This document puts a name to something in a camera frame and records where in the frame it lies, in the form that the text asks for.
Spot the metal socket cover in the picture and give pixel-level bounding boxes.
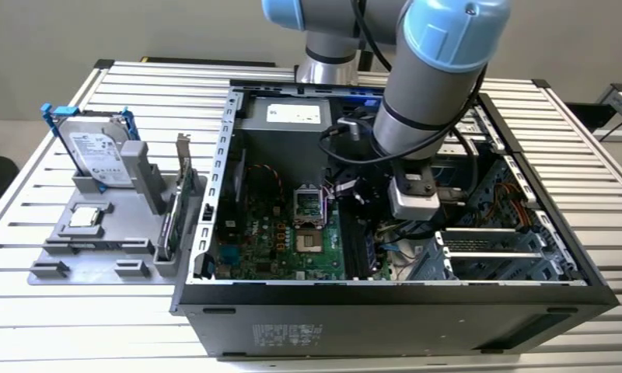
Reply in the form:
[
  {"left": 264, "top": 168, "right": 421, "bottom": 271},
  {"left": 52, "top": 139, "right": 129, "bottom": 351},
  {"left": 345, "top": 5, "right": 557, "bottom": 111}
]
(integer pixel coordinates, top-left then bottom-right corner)
[{"left": 294, "top": 188, "right": 326, "bottom": 228}]

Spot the CPU socket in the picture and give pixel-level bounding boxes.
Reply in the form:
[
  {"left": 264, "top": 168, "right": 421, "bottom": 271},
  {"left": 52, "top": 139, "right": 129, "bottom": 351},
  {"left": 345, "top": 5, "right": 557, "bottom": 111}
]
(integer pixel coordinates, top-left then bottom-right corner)
[{"left": 296, "top": 228, "right": 328, "bottom": 253}]

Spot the grey power supply unit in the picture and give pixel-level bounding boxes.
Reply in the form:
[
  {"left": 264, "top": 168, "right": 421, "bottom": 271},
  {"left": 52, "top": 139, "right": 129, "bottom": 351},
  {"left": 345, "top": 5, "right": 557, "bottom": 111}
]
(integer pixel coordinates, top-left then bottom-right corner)
[{"left": 235, "top": 96, "right": 337, "bottom": 183}]

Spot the metal disk bay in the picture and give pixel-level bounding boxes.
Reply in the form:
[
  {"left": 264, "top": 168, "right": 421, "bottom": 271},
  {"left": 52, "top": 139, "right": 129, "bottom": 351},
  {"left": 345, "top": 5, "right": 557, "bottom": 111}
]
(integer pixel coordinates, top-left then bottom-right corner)
[{"left": 435, "top": 227, "right": 567, "bottom": 281}]

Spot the green motherboard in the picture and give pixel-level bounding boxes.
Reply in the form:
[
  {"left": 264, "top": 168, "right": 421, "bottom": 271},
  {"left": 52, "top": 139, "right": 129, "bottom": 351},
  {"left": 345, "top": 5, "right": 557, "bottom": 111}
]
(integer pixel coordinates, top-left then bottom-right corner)
[{"left": 215, "top": 190, "right": 396, "bottom": 281}]

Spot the black open PC case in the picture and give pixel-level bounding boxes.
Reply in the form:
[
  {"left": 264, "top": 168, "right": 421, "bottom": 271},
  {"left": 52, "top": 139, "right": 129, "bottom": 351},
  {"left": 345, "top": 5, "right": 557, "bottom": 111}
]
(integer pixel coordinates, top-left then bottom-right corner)
[{"left": 170, "top": 78, "right": 622, "bottom": 358}]

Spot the green graphics card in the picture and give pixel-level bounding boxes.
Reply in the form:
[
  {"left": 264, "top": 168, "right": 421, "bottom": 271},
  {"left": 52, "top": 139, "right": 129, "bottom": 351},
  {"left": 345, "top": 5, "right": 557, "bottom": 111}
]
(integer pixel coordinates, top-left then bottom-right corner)
[{"left": 155, "top": 134, "right": 198, "bottom": 260}]

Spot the grey parts rack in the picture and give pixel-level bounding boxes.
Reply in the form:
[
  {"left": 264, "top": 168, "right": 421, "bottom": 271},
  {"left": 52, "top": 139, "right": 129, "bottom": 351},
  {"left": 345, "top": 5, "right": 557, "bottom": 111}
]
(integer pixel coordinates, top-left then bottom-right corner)
[{"left": 26, "top": 140, "right": 210, "bottom": 288}]

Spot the silver CPU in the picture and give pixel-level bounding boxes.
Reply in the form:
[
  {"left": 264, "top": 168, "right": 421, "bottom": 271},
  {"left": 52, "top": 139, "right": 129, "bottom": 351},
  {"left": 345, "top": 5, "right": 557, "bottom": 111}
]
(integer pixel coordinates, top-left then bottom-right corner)
[{"left": 67, "top": 207, "right": 105, "bottom": 228}]

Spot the hard disk in blue carrier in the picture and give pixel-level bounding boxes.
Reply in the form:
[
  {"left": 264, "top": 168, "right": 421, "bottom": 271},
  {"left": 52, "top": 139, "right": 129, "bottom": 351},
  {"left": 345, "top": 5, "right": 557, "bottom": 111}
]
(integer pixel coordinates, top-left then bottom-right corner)
[{"left": 40, "top": 103, "right": 142, "bottom": 194}]

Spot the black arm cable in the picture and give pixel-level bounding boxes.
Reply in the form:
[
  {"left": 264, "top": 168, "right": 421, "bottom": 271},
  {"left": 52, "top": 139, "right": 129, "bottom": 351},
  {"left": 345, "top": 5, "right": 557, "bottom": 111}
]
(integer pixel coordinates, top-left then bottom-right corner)
[{"left": 318, "top": 0, "right": 492, "bottom": 242}]

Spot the red black twisted wire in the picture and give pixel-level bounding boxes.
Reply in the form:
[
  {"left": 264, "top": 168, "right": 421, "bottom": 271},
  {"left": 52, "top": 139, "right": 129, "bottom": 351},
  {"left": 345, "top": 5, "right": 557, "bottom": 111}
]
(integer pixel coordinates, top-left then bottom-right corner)
[{"left": 246, "top": 163, "right": 286, "bottom": 205}]

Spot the orange red wire bundle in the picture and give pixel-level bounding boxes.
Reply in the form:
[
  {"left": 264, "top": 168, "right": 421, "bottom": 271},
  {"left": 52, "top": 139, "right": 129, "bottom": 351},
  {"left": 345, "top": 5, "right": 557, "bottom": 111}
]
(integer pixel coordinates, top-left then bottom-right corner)
[{"left": 480, "top": 182, "right": 533, "bottom": 234}]

